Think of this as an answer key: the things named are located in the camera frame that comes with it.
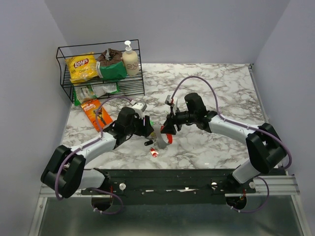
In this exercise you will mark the black wire shelf rack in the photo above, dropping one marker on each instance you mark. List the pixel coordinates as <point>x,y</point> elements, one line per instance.
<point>130,85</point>

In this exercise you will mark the yellow Lays chips bag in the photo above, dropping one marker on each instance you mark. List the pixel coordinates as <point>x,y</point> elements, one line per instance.
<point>82,67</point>

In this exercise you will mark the key red tag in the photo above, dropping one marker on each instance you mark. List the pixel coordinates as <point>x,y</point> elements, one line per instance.
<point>153,152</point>

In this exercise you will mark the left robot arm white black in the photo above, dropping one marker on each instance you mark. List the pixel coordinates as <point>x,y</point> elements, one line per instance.
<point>65,172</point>

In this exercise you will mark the green white snack packet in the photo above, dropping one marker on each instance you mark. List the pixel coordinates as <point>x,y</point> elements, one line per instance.
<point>90,92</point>

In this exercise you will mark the green brown snack bag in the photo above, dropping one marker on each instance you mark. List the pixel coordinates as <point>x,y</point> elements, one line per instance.
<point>110,66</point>

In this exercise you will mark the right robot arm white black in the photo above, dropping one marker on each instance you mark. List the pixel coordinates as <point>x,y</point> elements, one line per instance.
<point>262,142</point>

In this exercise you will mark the black key tag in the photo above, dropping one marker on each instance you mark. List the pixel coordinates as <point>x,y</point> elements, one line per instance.
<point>148,142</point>

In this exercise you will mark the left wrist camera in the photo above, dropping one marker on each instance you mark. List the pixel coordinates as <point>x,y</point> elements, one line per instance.
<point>139,107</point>

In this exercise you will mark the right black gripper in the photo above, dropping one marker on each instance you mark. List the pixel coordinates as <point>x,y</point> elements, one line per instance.
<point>173,119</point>

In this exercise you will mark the orange Gillette razor package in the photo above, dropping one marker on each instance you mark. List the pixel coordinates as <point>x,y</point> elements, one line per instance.
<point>97,115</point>

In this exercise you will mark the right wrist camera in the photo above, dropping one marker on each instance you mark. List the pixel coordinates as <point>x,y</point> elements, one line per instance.
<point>172,102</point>

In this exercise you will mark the metal key organizer red handle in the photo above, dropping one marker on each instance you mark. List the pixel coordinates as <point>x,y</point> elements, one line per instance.
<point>160,141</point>

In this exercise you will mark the cream soap pump bottle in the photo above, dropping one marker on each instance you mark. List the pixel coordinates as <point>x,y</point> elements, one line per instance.
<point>130,59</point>

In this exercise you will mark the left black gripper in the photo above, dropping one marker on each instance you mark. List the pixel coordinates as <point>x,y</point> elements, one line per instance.
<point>145,131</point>

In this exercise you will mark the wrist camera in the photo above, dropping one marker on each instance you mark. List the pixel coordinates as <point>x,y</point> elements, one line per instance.
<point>139,107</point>
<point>172,102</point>

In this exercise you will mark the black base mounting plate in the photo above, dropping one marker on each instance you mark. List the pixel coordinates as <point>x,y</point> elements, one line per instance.
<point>169,187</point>

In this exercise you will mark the aluminium rail frame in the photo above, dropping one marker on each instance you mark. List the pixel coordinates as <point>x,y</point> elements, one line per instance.
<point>273,210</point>

